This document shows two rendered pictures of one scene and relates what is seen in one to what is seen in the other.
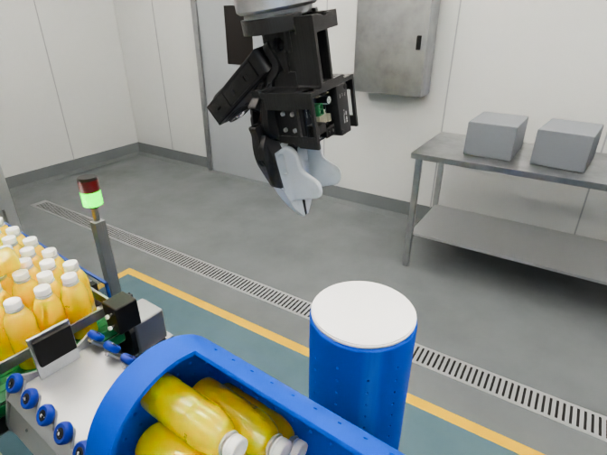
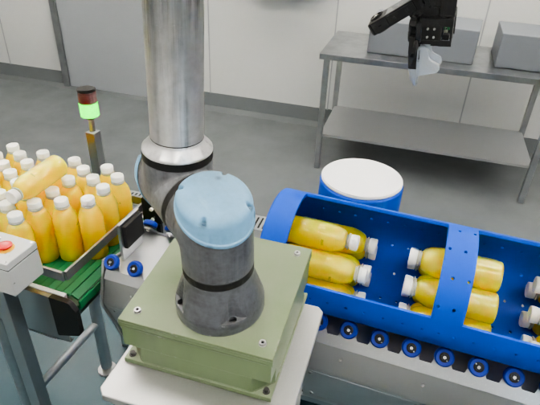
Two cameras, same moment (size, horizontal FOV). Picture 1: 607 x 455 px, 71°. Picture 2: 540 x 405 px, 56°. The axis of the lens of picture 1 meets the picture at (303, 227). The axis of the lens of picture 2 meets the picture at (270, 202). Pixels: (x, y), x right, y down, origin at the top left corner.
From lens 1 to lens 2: 0.76 m
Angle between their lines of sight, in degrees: 16
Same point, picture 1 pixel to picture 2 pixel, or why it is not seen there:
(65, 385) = (147, 260)
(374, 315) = (372, 179)
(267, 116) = (420, 30)
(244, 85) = (404, 14)
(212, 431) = (341, 234)
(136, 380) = (284, 211)
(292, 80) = (435, 11)
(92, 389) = not seen: hidden behind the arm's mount
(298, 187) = (423, 67)
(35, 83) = not seen: outside the picture
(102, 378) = not seen: hidden behind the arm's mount
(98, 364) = (162, 244)
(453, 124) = (347, 22)
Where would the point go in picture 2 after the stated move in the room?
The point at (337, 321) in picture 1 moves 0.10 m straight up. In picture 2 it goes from (348, 186) to (352, 159)
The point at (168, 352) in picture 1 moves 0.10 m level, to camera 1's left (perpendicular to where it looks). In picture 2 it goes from (292, 194) to (253, 199)
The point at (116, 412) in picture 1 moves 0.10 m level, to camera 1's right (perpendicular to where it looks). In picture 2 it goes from (280, 230) to (321, 225)
